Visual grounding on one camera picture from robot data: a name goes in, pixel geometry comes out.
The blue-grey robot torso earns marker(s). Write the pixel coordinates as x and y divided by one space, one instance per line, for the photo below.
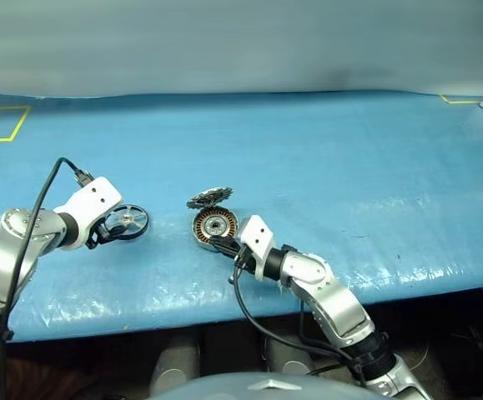
232 389

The black spoked rotor wheel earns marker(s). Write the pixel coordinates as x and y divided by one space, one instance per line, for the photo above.
127 217

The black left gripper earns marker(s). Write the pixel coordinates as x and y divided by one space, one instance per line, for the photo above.
98 235

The silver motor stator housing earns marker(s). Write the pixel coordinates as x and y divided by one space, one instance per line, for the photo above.
203 223

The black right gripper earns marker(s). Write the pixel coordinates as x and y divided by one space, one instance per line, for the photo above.
244 258

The blue table cover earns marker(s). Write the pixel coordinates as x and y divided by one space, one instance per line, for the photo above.
308 158

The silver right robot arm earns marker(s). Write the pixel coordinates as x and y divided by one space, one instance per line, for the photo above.
337 300

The grey rounded cylinder shape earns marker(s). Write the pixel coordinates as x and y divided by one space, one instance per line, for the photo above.
174 366
287 358

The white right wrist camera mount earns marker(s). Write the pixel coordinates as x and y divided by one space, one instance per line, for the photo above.
258 235

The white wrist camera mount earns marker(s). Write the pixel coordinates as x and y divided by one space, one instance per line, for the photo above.
95 200
258 235

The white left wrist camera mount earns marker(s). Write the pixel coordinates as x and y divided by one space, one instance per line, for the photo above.
95 200

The silver toothed gear disc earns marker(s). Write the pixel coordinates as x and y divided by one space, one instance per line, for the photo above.
209 196

